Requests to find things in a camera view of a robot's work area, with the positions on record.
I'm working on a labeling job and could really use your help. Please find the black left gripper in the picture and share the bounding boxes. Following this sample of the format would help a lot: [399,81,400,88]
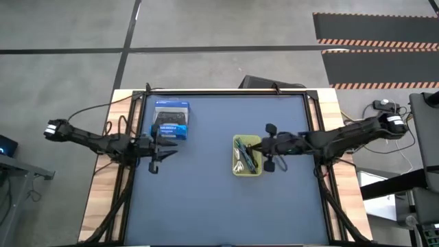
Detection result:
[136,124,179,175]

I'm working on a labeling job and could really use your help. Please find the black USB cable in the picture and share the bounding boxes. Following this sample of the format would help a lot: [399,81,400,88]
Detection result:
[246,150,260,174]

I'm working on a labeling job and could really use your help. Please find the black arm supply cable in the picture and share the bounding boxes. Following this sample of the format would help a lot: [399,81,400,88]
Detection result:
[67,94,134,123]

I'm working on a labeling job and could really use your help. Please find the black desk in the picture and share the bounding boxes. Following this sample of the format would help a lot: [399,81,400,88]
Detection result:
[410,91,439,193]

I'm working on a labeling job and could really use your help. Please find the translucent yellow plastic bin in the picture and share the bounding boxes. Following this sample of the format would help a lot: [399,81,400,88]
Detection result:
[232,134,263,177]

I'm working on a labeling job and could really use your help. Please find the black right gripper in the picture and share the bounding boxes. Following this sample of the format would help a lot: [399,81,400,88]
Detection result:
[246,123,305,173]

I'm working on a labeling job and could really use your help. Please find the white USB cable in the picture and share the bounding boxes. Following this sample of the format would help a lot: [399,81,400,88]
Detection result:
[233,147,245,173]

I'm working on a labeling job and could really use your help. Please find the black aluminium table frame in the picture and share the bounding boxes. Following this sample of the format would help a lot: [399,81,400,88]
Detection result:
[84,82,371,247]

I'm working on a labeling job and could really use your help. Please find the black monitor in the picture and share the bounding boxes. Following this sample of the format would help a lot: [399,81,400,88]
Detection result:
[239,75,306,89]

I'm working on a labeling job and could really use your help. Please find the black power strip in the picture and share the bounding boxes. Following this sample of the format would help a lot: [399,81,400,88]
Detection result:
[372,99,399,113]

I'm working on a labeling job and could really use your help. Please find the grey metal desk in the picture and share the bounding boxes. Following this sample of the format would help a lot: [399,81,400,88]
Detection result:
[0,133,56,247]

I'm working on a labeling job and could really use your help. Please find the black mat with orange stripes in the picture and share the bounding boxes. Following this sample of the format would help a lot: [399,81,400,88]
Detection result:
[312,12,439,47]
[321,49,439,90]

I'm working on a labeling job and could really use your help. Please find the teal braided USB cable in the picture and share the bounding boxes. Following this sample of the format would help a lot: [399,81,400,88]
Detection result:
[236,138,257,172]

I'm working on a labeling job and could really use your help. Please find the blue game controller box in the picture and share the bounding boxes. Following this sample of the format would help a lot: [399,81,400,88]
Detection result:
[150,99,191,141]

